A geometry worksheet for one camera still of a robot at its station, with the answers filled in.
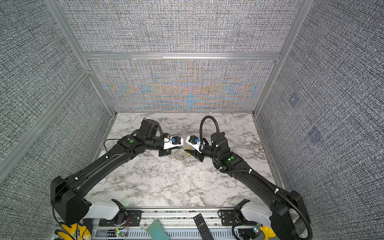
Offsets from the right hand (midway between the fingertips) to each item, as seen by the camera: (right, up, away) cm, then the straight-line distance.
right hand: (188, 143), depth 75 cm
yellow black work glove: (-50, -39, -8) cm, 64 cm away
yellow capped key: (0, -3, +1) cm, 3 cm away
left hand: (-4, 0, -1) cm, 5 cm away
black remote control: (+8, -40, -6) cm, 41 cm away
